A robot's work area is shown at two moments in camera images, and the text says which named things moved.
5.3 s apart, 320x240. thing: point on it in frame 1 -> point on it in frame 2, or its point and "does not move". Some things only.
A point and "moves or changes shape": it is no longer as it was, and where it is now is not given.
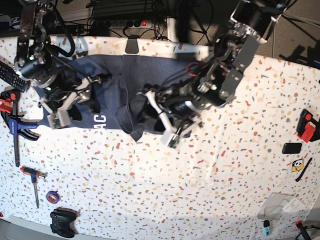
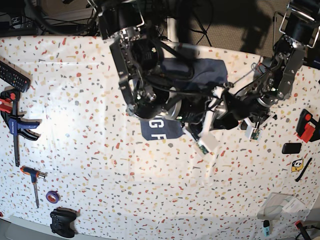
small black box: (291, 148) does not move
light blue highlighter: (266, 228) does not move
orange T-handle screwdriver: (34, 174) does not move
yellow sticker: (297, 165) does not move
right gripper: (57, 99) -> (195, 110)
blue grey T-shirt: (105, 91) moves or changes shape
